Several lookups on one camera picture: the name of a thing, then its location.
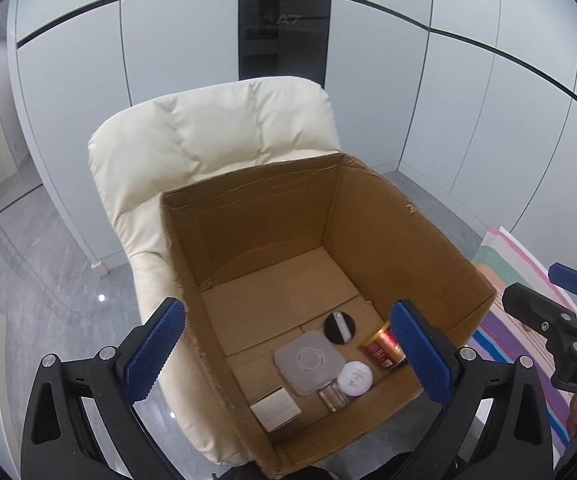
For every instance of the small clear bottle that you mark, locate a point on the small clear bottle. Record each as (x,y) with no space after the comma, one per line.
(332,397)

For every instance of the black round disc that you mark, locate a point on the black round disc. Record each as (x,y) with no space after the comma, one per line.
(329,332)

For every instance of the white round jar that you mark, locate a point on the white round jar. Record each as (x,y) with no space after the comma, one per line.
(356,377)

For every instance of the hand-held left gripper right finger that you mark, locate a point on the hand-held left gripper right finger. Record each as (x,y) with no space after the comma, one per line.
(421,352)

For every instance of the cream padded armchair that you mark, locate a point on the cream padded armchair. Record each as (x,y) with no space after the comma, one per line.
(208,120)

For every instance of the translucent square plastic container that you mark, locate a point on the translucent square plastic container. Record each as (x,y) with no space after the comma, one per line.
(308,360)

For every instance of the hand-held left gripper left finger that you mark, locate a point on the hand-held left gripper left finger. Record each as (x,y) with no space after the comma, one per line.
(153,350)

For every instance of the small white paper box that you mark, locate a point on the small white paper box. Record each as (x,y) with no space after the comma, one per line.
(273,407)

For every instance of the striped colourful cloth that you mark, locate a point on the striped colourful cloth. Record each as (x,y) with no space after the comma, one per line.
(498,345)

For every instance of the red can with gold rim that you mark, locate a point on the red can with gold rim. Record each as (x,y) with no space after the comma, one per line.
(381,350)

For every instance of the brown cardboard box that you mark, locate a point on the brown cardboard box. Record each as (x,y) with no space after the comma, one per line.
(268,220)

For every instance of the small white tube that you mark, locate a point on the small white tube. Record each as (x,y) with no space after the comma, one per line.
(341,327)

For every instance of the black glass wall panel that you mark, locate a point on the black glass wall panel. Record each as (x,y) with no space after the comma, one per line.
(283,35)

